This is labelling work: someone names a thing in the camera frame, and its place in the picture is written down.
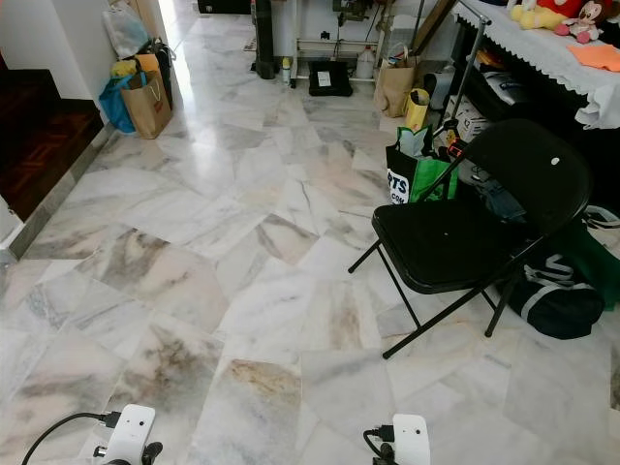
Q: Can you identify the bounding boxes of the plain brown paper bag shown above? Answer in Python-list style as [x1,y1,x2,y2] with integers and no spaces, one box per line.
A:
[375,59,419,119]

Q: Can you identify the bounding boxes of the black bag white lettering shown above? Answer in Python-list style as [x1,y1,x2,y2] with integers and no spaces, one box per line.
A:
[385,141,414,207]

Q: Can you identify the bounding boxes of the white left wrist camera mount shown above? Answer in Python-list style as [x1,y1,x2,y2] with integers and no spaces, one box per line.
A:
[98,404,159,465]

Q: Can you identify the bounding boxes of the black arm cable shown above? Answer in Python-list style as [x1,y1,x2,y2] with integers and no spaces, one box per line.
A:
[22,412,123,465]
[363,426,395,465]

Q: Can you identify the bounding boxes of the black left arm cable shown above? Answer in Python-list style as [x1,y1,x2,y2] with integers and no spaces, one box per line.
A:
[22,412,123,465]

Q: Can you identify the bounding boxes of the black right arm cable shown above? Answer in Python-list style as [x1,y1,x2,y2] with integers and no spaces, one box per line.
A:
[363,426,395,465]

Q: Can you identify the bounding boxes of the dark wooden stair step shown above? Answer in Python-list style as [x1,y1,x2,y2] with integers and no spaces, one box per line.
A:
[0,66,104,223]

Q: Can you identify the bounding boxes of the yellow plush toy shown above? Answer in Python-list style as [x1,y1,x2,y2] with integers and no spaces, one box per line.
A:
[508,0,567,32]

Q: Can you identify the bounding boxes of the white lace tablecloth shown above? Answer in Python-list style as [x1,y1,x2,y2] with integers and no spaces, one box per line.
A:
[454,0,620,131]

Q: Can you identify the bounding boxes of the brown paper bag red print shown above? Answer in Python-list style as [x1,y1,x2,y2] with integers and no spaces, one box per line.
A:
[121,70,174,140]

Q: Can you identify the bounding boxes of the clear plastic bag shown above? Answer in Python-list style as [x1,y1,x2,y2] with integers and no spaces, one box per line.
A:
[102,3,152,58]

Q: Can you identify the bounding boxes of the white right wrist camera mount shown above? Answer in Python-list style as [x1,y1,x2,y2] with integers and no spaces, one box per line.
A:
[390,415,432,465]

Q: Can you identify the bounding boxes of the black duffel bag white stripes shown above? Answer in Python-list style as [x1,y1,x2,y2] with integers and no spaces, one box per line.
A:
[504,256,607,341]

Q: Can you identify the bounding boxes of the white bottle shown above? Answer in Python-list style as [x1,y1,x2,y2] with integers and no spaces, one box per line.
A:
[355,46,378,81]

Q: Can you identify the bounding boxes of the blue shopping bag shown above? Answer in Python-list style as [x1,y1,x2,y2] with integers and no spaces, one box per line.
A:
[99,75,140,135]

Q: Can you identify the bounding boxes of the green shopping bag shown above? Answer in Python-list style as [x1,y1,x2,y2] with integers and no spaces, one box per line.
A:
[408,153,459,203]

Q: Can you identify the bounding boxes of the orange cloth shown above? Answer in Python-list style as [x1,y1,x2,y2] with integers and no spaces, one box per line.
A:
[567,43,620,71]

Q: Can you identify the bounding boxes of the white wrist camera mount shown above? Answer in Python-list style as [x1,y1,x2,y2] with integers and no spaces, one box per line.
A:
[390,415,432,465]
[98,404,159,465]

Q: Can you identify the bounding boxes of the red mouse plush toy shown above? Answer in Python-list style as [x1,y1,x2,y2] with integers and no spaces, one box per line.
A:
[554,0,611,45]

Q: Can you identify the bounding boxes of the yellow paper roll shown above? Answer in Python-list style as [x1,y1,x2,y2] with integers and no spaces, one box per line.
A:
[403,88,432,133]

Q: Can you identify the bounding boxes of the black folding chair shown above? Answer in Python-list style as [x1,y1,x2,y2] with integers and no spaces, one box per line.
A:
[347,118,595,360]

